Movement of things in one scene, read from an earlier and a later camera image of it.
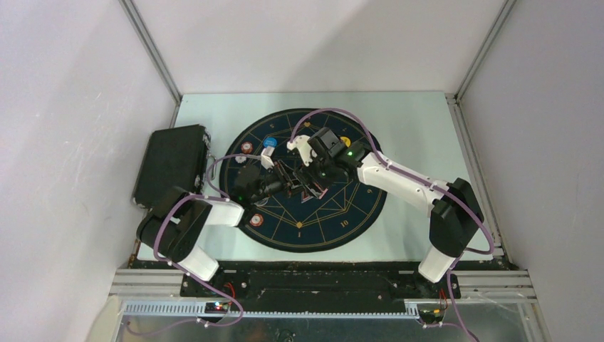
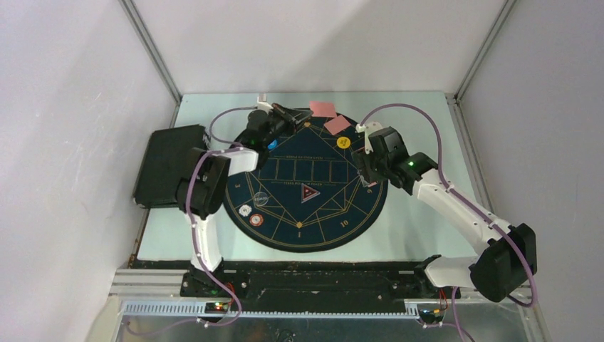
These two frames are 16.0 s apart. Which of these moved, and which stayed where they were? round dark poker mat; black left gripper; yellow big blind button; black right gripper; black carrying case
Moved: black left gripper; black right gripper
Stayed: yellow big blind button; round dark poker mat; black carrying case
